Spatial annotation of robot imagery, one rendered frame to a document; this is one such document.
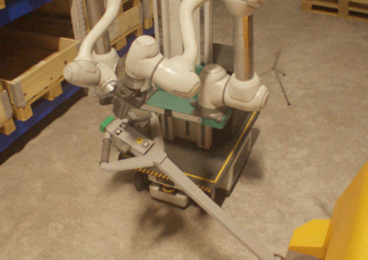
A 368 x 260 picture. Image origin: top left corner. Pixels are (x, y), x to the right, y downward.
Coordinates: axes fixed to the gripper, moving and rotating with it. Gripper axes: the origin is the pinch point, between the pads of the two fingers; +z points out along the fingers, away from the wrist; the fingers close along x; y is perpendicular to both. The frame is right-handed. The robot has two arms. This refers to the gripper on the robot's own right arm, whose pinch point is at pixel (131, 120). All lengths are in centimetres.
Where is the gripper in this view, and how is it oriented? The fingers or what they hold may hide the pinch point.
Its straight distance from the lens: 192.6
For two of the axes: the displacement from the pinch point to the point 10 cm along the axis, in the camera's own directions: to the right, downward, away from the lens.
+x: -3.2, 6.7, 6.7
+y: 7.9, -1.9, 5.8
